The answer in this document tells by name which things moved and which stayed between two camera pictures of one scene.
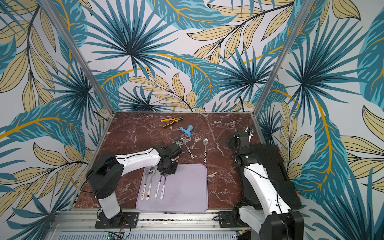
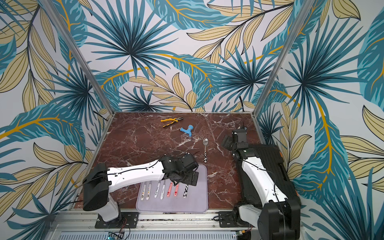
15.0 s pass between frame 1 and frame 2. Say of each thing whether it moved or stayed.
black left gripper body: moved
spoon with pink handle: moved
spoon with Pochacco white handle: stayed
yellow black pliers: stayed
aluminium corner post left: stayed
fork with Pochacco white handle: stayed
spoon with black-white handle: stayed
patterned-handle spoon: moved
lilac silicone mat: stayed
